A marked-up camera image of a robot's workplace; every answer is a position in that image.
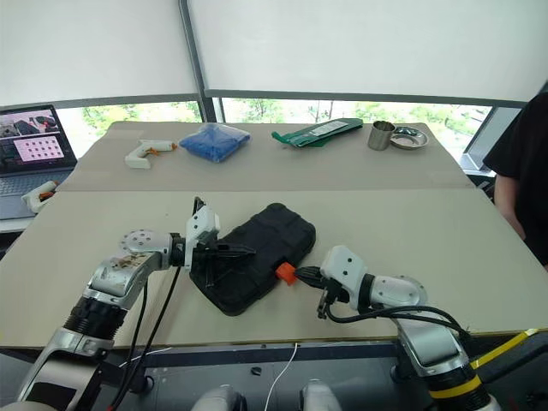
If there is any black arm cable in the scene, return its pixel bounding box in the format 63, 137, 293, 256
123, 277, 151, 386
319, 298, 473, 344
109, 264, 183, 411

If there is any grey window frame post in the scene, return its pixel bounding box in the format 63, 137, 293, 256
178, 0, 226, 126

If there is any steel cup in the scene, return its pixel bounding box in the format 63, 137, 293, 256
367, 120, 397, 152

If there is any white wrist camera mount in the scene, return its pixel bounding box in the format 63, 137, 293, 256
184, 205, 222, 273
320, 244, 369, 310

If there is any white roller blind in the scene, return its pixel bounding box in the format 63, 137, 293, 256
0, 0, 201, 107
187, 0, 548, 103

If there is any open laptop computer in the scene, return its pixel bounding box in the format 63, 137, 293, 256
0, 104, 79, 220

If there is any blue mesh bag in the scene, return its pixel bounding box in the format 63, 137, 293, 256
178, 122, 253, 164

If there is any dark table frame rail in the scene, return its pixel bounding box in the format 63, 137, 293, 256
0, 331, 548, 372

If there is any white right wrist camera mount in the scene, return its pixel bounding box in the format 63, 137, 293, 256
320, 244, 369, 310

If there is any grey slanted panel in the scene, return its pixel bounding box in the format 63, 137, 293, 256
463, 105, 501, 173

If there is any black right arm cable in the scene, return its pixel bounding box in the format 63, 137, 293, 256
319, 298, 473, 344

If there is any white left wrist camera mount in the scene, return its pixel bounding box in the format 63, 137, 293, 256
184, 205, 222, 273

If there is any round steel dish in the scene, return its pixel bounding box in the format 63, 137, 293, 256
390, 126, 430, 152

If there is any grey rounded shape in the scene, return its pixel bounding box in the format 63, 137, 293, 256
299, 378, 343, 411
191, 384, 248, 411

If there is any yellow tape strip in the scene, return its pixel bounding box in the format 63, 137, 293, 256
469, 328, 539, 370

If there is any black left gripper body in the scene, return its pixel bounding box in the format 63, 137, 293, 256
191, 232, 223, 277

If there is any person in black shirt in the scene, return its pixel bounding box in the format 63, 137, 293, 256
482, 90, 548, 271

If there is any white glue gun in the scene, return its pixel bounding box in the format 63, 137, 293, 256
21, 179, 60, 213
124, 138, 178, 170

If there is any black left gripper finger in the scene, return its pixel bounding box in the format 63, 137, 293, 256
216, 243, 258, 259
204, 256, 227, 288

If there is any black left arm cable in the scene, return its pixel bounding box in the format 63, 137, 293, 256
123, 277, 151, 386
109, 264, 183, 411

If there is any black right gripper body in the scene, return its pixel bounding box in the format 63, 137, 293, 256
316, 272, 346, 320

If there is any thin white cable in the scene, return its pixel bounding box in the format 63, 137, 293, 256
262, 342, 300, 411

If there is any green plastic package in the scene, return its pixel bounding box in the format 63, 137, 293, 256
271, 117, 365, 150

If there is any black tool case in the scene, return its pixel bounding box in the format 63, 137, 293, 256
188, 202, 318, 318

